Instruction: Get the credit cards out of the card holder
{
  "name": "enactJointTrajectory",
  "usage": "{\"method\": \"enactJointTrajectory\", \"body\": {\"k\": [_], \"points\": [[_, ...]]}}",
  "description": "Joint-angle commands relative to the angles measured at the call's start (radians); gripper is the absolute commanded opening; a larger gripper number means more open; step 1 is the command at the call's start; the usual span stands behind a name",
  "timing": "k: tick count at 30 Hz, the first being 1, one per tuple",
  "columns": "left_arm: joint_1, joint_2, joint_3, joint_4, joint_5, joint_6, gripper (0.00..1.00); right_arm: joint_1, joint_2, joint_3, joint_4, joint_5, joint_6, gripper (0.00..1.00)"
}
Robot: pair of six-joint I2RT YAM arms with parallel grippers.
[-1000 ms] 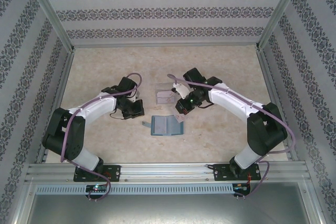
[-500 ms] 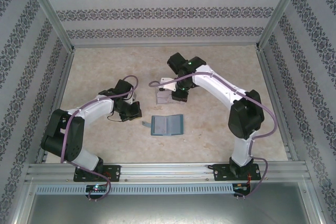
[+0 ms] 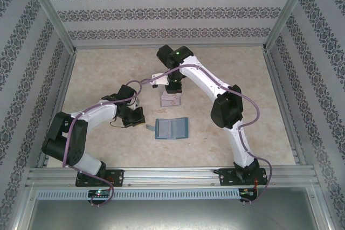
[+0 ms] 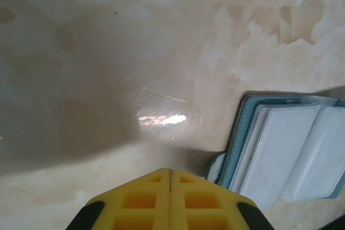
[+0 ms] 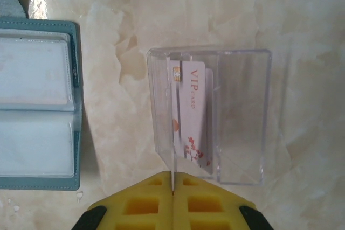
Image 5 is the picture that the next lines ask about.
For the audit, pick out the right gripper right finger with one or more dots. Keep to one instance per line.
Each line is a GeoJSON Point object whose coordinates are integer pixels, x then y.
{"type": "Point", "coordinates": [207, 205]}

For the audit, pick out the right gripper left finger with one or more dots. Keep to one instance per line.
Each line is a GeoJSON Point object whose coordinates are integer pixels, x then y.
{"type": "Point", "coordinates": [140, 205]}

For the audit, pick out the white VIP card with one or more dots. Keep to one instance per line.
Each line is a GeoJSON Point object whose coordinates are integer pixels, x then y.
{"type": "Point", "coordinates": [194, 111]}

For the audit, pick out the clear plastic box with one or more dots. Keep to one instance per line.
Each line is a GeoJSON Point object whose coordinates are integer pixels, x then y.
{"type": "Point", "coordinates": [242, 111]}

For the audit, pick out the white chip card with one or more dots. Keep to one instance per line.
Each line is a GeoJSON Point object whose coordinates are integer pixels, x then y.
{"type": "Point", "coordinates": [175, 106]}

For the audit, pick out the plain white card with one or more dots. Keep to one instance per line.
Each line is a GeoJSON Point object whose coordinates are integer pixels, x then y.
{"type": "Point", "coordinates": [210, 84]}

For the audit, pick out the teal card holder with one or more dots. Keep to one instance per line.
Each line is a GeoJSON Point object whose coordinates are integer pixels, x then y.
{"type": "Point", "coordinates": [35, 84]}

